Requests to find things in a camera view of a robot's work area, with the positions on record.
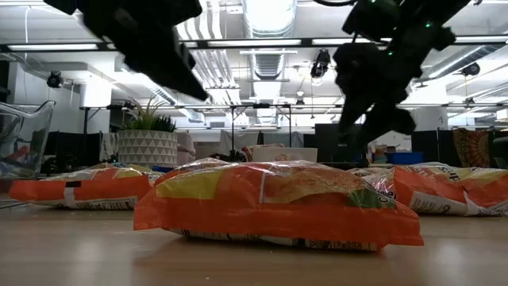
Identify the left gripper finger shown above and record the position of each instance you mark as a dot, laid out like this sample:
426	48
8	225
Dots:
174	67

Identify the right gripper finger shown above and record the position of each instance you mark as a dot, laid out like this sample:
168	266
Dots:
353	113
399	119

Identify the orange Maruchan ramen pack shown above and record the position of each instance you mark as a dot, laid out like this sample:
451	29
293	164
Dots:
444	186
99	188
186	168
278	214

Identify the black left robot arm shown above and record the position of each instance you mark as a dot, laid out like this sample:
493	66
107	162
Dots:
59	5

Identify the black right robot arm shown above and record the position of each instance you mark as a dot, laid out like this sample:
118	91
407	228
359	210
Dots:
416	24

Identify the blue storage box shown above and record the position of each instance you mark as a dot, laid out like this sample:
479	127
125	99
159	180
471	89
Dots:
405	158

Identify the black office partition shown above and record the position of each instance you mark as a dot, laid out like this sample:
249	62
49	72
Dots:
428	147

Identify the black computer monitor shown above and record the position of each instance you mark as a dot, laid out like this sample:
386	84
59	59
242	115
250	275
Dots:
323	145

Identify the black ceiling spotlight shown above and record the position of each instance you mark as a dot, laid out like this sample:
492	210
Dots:
471	69
320	63
55	79

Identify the white plastic bin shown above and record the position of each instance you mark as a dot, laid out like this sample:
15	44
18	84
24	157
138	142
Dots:
297	154

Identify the orange patterned cloth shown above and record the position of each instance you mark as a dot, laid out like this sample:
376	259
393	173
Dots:
472	147

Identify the green plant in patterned pot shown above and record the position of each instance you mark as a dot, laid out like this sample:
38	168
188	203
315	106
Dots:
147	147

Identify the long ceiling light panel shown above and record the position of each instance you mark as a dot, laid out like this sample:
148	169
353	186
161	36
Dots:
51	47
258	42

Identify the black desk monitor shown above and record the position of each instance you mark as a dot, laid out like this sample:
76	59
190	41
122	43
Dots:
67	149

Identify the clear plastic bin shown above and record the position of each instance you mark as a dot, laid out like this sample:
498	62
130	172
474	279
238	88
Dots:
24	131

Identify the black metal frame stand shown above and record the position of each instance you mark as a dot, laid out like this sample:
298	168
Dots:
233	135

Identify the silver ventilation duct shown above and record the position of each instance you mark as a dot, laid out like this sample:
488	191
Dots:
270	24

